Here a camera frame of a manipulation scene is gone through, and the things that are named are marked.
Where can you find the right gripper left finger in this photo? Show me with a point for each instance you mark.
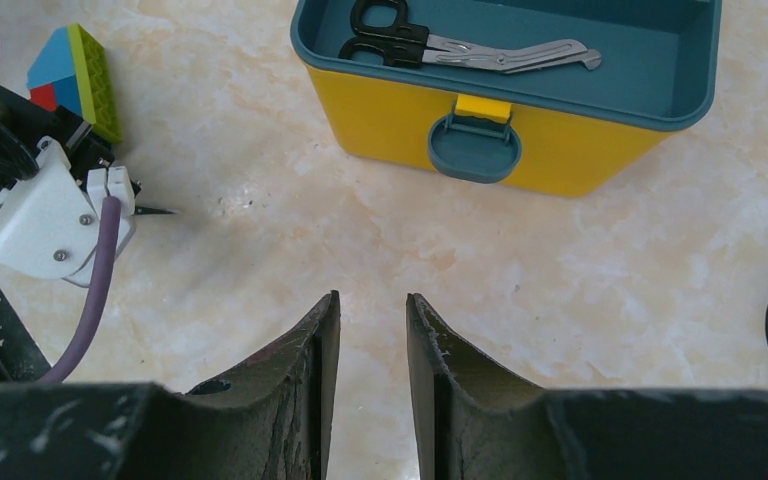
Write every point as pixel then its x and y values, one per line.
pixel 268 417

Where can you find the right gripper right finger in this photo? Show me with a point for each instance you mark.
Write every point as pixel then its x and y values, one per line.
pixel 476 419

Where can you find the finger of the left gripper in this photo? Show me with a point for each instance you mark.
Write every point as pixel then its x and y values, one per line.
pixel 146 210

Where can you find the colourful card pack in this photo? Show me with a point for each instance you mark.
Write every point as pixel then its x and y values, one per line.
pixel 71 71

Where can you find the yellow plastic medicine box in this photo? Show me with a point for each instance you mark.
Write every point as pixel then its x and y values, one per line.
pixel 477 139

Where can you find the black handled scissors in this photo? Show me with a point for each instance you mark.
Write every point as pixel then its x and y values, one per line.
pixel 404 44

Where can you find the teal divided tray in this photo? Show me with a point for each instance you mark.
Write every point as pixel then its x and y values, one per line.
pixel 647 64

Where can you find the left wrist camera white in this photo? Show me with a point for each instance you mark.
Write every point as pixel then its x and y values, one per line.
pixel 49 226

